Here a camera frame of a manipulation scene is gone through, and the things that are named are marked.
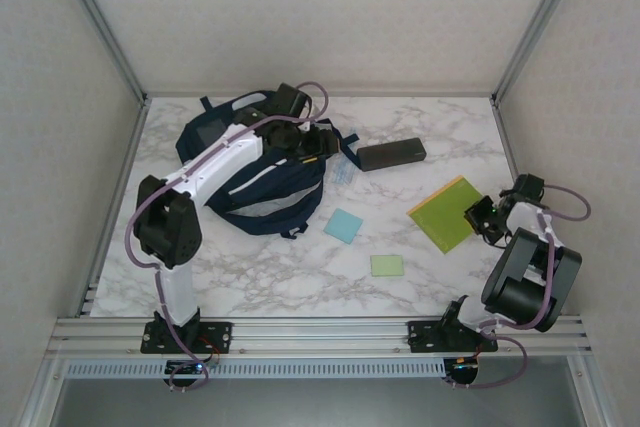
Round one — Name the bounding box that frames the small controller circuit board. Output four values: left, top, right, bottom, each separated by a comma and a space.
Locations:
164, 359, 210, 378
443, 356, 482, 374

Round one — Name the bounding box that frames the green notebook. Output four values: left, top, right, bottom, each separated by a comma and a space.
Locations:
406, 175, 486, 256

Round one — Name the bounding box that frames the aluminium table side rail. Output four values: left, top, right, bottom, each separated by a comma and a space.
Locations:
74, 96, 151, 319
492, 96, 559, 316

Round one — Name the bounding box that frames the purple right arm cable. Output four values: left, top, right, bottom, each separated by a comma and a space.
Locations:
444, 185, 594, 391

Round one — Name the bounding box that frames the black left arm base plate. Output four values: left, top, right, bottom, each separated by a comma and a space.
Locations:
141, 320, 235, 354

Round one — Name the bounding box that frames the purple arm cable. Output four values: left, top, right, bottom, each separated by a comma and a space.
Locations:
127, 80, 331, 393
444, 185, 594, 391

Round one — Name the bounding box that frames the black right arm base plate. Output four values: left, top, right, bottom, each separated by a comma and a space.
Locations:
407, 319, 500, 353

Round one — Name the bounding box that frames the aluminium frame post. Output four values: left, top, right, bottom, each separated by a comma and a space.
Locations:
492, 0, 592, 106
54, 0, 151, 104

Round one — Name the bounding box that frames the small clear plastic packet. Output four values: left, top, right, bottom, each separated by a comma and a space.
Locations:
329, 156, 359, 186

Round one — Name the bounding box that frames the grey slotted cable duct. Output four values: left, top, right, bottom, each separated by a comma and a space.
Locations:
64, 359, 447, 379

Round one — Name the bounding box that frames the navy blue student backpack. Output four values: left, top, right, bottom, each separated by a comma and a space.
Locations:
174, 90, 361, 239

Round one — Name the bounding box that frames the blue sticky note pad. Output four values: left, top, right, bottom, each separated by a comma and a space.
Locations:
323, 207, 365, 244

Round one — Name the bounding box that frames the green sticky note pad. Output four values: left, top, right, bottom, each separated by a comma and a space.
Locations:
369, 254, 405, 278

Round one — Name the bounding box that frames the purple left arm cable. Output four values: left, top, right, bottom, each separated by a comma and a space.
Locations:
127, 80, 331, 393

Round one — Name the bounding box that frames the aluminium mounting rail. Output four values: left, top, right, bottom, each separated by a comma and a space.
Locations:
47, 315, 594, 359

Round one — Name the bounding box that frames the black pencil case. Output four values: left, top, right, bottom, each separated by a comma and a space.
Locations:
355, 137, 427, 173

